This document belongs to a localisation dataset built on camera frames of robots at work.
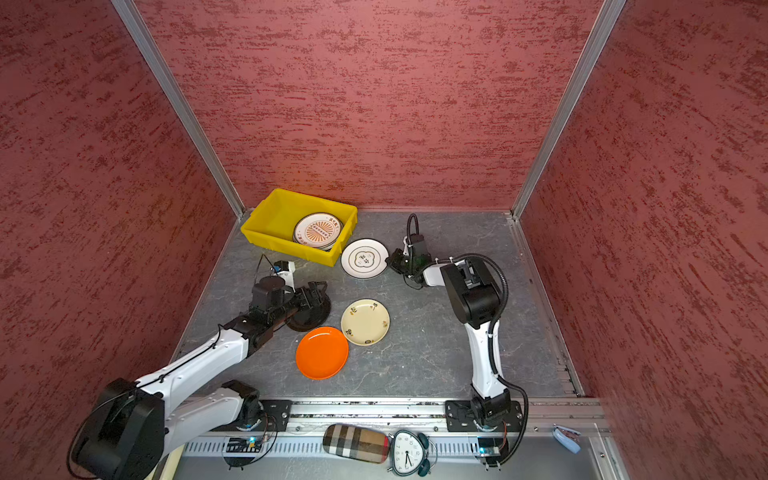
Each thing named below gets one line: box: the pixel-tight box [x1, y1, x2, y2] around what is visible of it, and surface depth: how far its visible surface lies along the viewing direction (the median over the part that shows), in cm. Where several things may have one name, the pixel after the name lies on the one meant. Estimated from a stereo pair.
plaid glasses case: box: [322, 423, 390, 464], surface depth 69 cm
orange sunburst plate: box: [293, 212, 344, 250], surface depth 112 cm
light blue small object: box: [552, 423, 582, 454], surface depth 72 cm
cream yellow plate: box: [340, 298, 391, 347], surface depth 92 cm
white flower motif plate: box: [340, 238, 390, 279], surface depth 108 cm
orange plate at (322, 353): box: [295, 326, 350, 380], surface depth 85 cm
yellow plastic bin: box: [240, 188, 358, 268], surface depth 116 cm
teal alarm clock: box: [387, 430, 438, 477], surface depth 67 cm
